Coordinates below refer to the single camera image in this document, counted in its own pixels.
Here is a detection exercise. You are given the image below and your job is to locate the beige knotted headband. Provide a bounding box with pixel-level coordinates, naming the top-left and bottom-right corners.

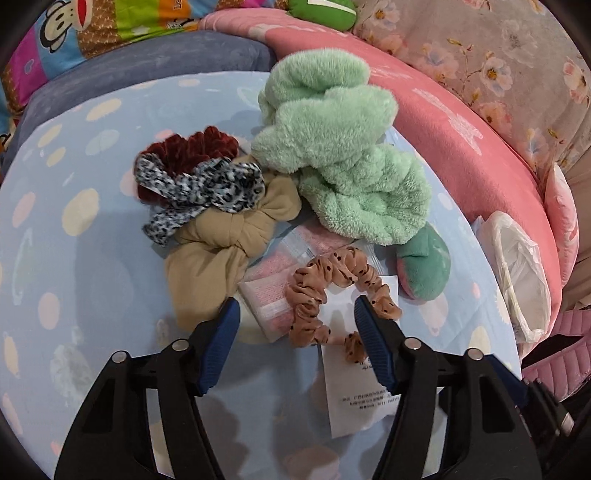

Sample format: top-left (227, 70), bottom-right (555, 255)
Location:
top-left (165, 154), bottom-right (302, 330)

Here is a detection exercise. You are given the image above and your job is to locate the pink cloth in plastic packet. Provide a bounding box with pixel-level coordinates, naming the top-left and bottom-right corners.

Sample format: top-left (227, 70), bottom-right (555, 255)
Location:
top-left (238, 226), bottom-right (384, 343)

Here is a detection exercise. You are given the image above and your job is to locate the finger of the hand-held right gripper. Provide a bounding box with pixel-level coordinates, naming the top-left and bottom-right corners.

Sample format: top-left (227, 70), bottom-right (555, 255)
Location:
top-left (486, 355), bottom-right (529, 410)

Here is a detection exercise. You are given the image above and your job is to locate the white paper card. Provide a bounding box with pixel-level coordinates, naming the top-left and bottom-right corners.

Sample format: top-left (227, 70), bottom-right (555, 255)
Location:
top-left (318, 274), bottom-right (402, 439)

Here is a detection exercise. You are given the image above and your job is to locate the green and pink plush sock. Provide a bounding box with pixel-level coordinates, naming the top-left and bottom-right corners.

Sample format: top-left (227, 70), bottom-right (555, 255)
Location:
top-left (396, 222), bottom-right (452, 301)

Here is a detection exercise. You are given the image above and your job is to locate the pink floral pillow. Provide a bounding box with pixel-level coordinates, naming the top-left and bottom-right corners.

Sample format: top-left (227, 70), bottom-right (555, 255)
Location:
top-left (545, 164), bottom-right (580, 273)

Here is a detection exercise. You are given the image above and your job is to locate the blue planet print sheet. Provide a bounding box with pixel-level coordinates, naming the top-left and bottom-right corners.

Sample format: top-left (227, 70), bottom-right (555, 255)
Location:
top-left (0, 71), bottom-right (525, 480)

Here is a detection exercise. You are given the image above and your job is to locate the pink polka dot scrunchie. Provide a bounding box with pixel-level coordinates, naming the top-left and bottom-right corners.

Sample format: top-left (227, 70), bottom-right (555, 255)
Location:
top-left (285, 246), bottom-right (402, 365)

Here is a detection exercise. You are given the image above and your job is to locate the floral quilt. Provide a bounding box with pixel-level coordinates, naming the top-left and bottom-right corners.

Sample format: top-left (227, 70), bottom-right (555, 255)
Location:
top-left (351, 0), bottom-right (591, 305)

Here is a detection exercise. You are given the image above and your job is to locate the leopard print scrunchie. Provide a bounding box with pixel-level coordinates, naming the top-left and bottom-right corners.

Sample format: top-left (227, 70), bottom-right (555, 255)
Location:
top-left (134, 152), bottom-right (266, 246)

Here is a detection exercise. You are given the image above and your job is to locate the pink quilted bag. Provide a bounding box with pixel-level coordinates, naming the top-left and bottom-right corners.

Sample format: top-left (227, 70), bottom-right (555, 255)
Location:
top-left (522, 309), bottom-right (591, 402)

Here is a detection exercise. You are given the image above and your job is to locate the dark red velvet scrunchie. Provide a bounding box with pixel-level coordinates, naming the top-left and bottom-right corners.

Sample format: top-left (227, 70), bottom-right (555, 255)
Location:
top-left (136, 126), bottom-right (241, 204)

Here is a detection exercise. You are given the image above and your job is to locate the blue-grey velvet pillow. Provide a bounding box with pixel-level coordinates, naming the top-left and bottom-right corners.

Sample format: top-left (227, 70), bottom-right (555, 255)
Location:
top-left (0, 30), bottom-right (278, 171)

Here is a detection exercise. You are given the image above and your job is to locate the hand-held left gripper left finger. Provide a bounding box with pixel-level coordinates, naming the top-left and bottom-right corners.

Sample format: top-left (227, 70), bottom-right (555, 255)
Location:
top-left (54, 298), bottom-right (242, 480)

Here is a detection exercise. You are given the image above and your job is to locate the white plastic bag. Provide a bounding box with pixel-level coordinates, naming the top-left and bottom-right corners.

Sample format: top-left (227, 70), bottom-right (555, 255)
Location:
top-left (471, 210), bottom-right (555, 344)

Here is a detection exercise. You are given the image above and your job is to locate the mint green fluffy towel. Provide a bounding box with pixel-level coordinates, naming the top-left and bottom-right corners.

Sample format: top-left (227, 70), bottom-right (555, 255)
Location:
top-left (252, 46), bottom-right (432, 246)

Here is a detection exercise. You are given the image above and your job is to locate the colourful cartoon printed cloth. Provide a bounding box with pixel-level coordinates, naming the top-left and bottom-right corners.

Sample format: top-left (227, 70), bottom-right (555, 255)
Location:
top-left (0, 0), bottom-right (291, 153)

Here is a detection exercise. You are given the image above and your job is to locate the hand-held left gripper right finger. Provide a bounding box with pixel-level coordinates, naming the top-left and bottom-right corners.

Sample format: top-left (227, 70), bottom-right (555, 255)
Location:
top-left (353, 295), bottom-right (541, 480)

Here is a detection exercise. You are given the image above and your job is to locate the green plush toy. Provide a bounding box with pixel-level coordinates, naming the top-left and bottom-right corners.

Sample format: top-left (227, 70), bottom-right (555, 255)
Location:
top-left (287, 0), bottom-right (357, 32)

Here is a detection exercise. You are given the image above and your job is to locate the pink blanket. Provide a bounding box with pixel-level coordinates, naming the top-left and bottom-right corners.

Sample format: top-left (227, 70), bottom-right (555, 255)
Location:
top-left (198, 9), bottom-right (561, 324)

